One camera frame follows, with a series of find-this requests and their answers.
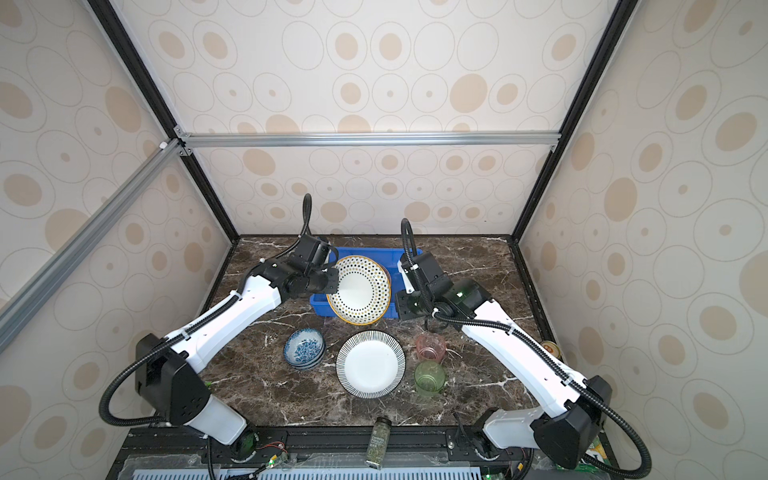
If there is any yellow rim dotted plate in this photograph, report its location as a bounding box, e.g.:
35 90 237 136
326 255 392 326

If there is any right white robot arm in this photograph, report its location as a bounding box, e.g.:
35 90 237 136
397 250 652 479

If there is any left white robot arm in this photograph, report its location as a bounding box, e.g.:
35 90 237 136
99 233 340 447

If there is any blue plastic bin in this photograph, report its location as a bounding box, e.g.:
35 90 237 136
310 247 404 318

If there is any pink glass cup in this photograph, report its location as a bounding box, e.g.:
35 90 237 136
415 332 447 363

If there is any blue floral ceramic bowl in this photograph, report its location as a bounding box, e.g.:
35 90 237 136
283 328 326 371

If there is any green glass cup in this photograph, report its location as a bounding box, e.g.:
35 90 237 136
414 360 446 397

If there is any black striped rim plate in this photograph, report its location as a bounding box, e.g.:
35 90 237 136
336 330 406 399

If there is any small round tin can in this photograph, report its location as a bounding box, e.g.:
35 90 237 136
541 341 562 360

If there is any herb spice jar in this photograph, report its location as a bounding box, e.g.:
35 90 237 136
365 417 392 470

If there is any green Fox's candy bag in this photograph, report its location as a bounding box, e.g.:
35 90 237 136
585 438 610 472

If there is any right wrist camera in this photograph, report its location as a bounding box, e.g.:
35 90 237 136
398 262 421 295

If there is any back aluminium rail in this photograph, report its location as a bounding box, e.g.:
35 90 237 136
180 131 561 148

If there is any aluminium rail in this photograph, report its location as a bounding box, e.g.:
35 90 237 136
1 139 182 349
180 131 561 148

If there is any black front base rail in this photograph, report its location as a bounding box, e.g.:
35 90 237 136
107 425 608 479

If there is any left aluminium rail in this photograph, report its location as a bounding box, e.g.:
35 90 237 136
1 139 182 349

